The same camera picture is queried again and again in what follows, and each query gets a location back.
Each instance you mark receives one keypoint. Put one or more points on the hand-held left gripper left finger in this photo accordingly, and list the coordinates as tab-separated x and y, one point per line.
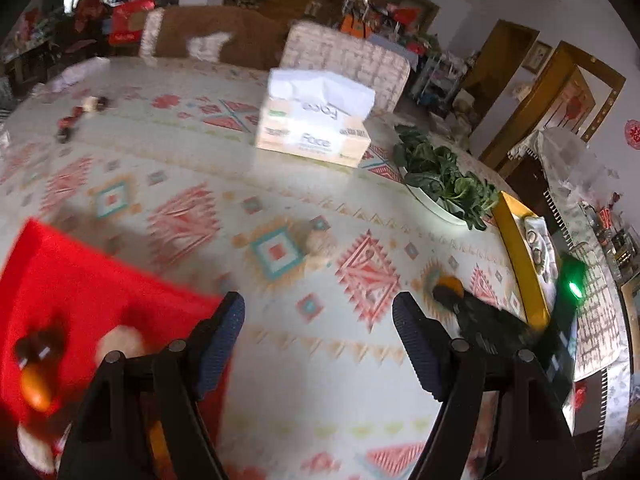
220	345

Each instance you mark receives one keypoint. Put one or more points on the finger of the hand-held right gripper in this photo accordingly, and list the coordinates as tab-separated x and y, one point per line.
490	310
480	335

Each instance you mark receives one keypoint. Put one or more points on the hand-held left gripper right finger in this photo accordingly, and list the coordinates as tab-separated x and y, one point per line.
420	350

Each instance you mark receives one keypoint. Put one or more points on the medium orange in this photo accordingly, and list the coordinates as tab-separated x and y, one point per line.
448	282

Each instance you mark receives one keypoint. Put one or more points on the beige rice cake cylinder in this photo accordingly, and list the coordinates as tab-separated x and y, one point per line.
120	342

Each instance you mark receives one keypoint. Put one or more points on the small orange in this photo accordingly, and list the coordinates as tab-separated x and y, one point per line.
157	440
35	390

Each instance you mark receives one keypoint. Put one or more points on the red box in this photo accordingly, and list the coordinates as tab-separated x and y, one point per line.
75	280

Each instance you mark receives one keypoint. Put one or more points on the white patterned chair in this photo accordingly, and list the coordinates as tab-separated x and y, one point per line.
597	300

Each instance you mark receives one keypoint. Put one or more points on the yellow shallow box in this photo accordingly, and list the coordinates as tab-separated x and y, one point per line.
520	260

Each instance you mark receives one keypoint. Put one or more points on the grey work glove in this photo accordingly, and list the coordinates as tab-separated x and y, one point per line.
537	245

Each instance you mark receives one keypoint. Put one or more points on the pale green oval plate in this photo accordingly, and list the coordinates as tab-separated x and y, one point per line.
440	207

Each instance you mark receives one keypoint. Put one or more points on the green spinach leaves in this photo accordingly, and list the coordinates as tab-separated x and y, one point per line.
435	170

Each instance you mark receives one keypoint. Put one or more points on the lace cloth covered table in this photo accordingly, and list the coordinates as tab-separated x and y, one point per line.
565	160

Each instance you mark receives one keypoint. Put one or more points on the white tissue box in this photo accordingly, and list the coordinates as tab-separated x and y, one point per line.
310	140

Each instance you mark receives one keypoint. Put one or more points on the white shelf rack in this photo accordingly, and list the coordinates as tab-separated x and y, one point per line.
435	77

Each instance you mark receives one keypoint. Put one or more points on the patterned chair back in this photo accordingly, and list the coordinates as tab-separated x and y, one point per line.
350	55

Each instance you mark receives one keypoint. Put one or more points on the brown chair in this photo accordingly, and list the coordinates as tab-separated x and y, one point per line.
245	35

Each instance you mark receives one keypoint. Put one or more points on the red gift bag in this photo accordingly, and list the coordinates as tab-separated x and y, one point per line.
130	20

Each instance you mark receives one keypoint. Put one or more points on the red paper wall ornament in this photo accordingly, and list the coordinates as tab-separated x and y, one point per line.
634	133

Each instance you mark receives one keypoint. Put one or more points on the framed wall picture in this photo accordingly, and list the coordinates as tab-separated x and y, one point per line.
537	56

